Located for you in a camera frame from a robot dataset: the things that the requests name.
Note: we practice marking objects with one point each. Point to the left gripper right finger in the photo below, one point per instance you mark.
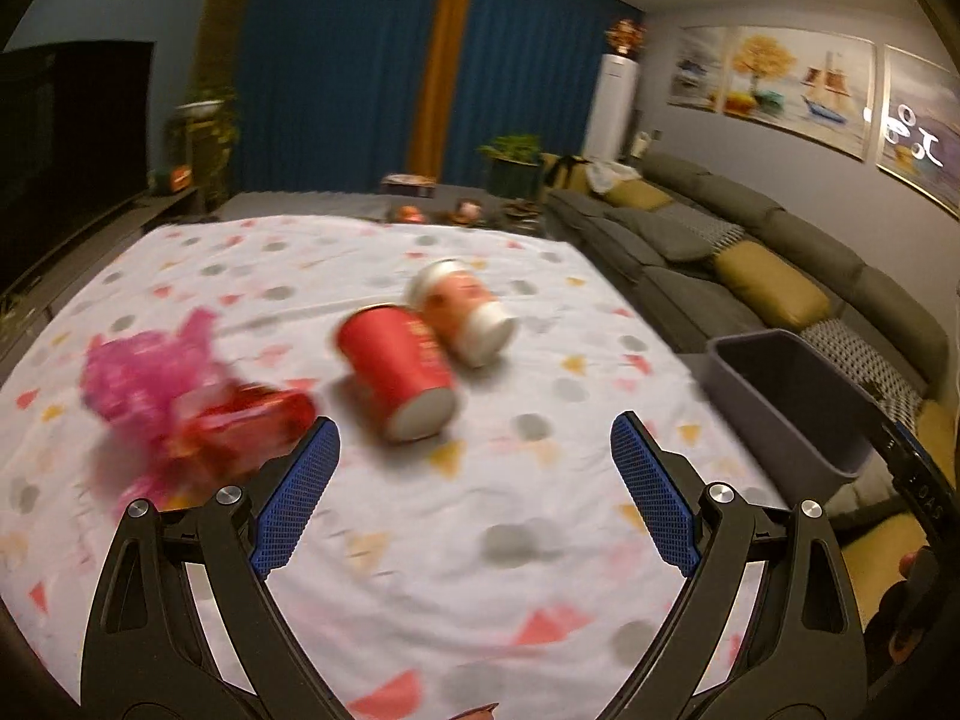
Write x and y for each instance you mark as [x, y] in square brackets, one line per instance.
[765, 624]

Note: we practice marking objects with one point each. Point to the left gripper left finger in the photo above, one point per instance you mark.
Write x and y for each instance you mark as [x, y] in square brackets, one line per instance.
[145, 652]

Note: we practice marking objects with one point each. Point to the red plastic wrapper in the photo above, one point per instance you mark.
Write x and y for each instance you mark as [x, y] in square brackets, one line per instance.
[235, 436]

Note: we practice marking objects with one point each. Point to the pink plastic bag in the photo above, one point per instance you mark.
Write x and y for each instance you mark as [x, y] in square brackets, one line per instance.
[146, 388]

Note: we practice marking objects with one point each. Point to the red paper cup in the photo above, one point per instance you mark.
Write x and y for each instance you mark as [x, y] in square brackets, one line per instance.
[401, 373]

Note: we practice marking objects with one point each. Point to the dark grey trash bin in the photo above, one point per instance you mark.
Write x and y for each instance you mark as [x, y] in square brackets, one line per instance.
[809, 426]

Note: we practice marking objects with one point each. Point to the black white patterned pillow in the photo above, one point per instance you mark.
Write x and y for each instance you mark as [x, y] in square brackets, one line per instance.
[864, 365]

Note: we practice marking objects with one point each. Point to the white patterned tablecloth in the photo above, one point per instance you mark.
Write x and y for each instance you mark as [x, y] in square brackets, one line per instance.
[500, 563]

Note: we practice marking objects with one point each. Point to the grey TV cabinet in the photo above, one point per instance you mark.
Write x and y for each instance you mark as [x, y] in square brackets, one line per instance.
[30, 303]

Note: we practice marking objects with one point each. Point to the mustard yellow cushion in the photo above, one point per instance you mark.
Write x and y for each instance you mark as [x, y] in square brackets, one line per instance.
[781, 295]

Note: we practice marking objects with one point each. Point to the grey sectional sofa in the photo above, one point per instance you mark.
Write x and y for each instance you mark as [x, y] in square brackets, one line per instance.
[702, 257]

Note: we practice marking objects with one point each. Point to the pink white paper cup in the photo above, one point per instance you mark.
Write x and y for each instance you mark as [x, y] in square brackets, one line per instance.
[463, 313]

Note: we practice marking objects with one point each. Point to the purple sky painting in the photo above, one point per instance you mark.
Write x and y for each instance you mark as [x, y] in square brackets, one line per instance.
[918, 127]

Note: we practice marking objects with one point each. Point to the plant on tall stand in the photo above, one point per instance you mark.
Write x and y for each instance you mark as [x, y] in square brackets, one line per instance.
[201, 134]

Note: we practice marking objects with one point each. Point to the black television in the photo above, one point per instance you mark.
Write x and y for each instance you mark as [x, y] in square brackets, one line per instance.
[74, 142]

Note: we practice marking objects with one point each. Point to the dark coffee table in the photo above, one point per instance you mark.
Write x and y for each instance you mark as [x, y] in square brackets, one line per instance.
[378, 207]

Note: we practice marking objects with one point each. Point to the sailboat tree painting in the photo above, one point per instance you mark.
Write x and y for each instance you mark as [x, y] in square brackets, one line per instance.
[813, 84]

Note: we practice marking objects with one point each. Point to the potted green plant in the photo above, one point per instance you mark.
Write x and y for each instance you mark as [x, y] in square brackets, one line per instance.
[514, 165]

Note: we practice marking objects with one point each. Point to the white standing air conditioner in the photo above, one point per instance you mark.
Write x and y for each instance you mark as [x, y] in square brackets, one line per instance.
[610, 111]

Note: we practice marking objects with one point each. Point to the small grey landscape painting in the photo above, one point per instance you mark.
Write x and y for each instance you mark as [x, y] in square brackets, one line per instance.
[696, 76]

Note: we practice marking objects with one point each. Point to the blue curtain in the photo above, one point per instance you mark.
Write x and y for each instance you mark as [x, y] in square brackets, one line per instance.
[336, 94]

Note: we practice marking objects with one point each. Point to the orange curtain strip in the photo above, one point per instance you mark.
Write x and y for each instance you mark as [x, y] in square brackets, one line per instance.
[430, 128]

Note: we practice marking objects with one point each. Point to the artificial flower bouquet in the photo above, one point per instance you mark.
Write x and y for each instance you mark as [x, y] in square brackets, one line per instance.
[625, 38]

